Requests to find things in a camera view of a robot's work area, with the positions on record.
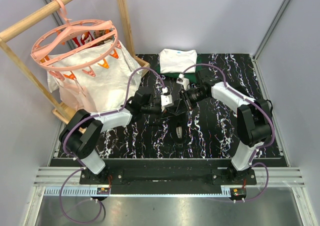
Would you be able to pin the pink cloth hanging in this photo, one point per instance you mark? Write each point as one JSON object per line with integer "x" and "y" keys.
{"x": 76, "y": 97}

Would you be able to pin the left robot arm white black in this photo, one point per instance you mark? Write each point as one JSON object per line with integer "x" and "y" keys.
{"x": 80, "y": 135}

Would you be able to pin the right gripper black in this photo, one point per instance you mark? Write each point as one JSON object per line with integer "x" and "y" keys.
{"x": 184, "y": 94}

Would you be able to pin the pink round clip hanger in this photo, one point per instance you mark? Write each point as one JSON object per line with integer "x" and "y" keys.
{"x": 82, "y": 35}

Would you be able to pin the white cloth hanging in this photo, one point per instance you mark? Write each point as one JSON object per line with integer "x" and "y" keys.
{"x": 114, "y": 81}

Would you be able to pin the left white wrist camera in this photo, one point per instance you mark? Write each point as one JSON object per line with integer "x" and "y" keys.
{"x": 166, "y": 99}

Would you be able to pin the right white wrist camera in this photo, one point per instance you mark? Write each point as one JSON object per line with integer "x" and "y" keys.
{"x": 182, "y": 80}

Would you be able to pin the folded white t-shirt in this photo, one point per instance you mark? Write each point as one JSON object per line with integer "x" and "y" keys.
{"x": 176, "y": 61}

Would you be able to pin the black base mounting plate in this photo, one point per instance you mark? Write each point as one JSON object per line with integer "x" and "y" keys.
{"x": 168, "y": 177}

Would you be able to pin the folded green garment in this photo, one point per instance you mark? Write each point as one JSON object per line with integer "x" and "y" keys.
{"x": 190, "y": 76}

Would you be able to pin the aluminium rail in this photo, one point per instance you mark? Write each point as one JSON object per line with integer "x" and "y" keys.
{"x": 65, "y": 181}

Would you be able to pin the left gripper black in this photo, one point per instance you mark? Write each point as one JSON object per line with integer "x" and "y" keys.
{"x": 160, "y": 109}

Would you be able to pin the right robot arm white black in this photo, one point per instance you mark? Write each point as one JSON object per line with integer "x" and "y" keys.
{"x": 253, "y": 116}

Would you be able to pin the black canvas sneaker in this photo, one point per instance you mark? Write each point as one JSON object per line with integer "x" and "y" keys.
{"x": 177, "y": 125}

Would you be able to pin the black shoelace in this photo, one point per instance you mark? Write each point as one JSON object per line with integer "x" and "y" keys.
{"x": 179, "y": 107}

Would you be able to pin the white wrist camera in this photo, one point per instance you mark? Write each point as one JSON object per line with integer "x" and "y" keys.
{"x": 166, "y": 99}
{"x": 182, "y": 80}

